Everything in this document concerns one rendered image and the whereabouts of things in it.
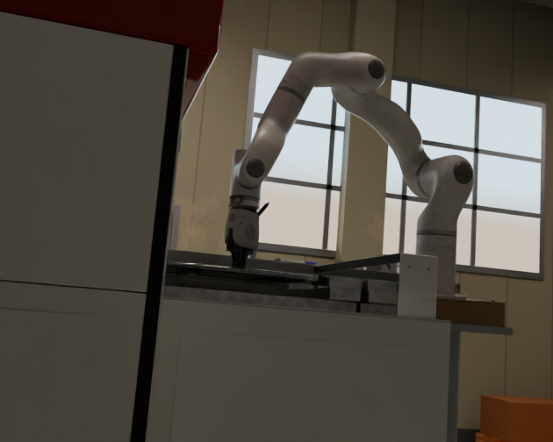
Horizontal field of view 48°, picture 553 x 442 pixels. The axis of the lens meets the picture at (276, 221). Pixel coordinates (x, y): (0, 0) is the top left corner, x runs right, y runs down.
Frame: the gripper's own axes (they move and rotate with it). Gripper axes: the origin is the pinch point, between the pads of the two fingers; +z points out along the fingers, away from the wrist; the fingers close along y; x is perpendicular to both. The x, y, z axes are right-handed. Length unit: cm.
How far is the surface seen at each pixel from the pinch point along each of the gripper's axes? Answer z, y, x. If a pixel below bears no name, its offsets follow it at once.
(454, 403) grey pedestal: 32, 48, -44
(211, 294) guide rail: 8.1, -18.4, -6.0
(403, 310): 8.6, -3.6, -47.3
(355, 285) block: 3.0, 5.9, -31.3
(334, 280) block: 2.2, 1.8, -27.6
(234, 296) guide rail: 8.2, -14.1, -9.8
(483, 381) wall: 47, 342, 18
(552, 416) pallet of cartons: 61, 321, -31
